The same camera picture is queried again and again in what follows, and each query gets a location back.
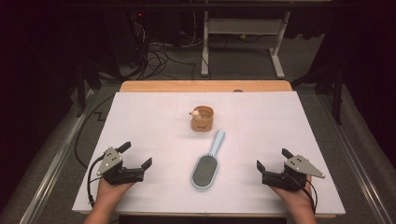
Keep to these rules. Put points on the black computer tower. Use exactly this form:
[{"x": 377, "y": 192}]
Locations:
[{"x": 127, "y": 34}]

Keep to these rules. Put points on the light blue hairbrush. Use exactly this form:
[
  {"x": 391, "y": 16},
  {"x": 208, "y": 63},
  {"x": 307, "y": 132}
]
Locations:
[{"x": 204, "y": 169}]

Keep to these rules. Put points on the small yellow-green ball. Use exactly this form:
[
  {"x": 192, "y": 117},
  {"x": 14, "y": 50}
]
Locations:
[{"x": 243, "y": 36}]

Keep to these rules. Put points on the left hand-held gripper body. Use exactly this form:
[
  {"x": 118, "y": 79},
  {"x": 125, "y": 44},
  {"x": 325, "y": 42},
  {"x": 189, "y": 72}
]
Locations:
[{"x": 112, "y": 169}]

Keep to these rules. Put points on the wooden table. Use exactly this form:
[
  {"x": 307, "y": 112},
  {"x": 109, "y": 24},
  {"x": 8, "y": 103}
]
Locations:
[{"x": 205, "y": 86}]

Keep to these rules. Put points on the white metal stand frame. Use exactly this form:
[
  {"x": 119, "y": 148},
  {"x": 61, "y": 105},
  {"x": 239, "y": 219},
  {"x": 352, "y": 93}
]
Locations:
[{"x": 243, "y": 26}]

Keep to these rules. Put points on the small white figurine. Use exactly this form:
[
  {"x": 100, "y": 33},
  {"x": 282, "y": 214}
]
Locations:
[{"x": 195, "y": 114}]

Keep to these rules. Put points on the dark metal stand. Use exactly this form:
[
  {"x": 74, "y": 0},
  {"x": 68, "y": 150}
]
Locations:
[
  {"x": 84, "y": 84},
  {"x": 334, "y": 90}
]

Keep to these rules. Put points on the metal floor rail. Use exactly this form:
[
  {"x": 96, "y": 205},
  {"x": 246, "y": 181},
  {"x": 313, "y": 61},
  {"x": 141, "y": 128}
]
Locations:
[
  {"x": 56, "y": 161},
  {"x": 355, "y": 161}
]

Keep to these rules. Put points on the person's left hand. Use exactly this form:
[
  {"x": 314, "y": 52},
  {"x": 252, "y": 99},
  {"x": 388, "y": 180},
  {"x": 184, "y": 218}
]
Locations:
[{"x": 109, "y": 193}]

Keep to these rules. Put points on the person's right hand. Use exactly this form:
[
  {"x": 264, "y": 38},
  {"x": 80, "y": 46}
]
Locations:
[{"x": 297, "y": 199}]

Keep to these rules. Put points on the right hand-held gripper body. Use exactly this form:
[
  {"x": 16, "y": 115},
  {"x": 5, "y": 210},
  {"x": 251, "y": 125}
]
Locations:
[{"x": 289, "y": 179}]

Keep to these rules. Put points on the round wooden cup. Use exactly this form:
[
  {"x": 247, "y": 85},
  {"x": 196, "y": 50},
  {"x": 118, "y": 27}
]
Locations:
[{"x": 202, "y": 124}]

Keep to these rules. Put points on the white table cover sheet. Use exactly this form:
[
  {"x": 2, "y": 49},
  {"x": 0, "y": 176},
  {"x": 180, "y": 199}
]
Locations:
[{"x": 155, "y": 124}]

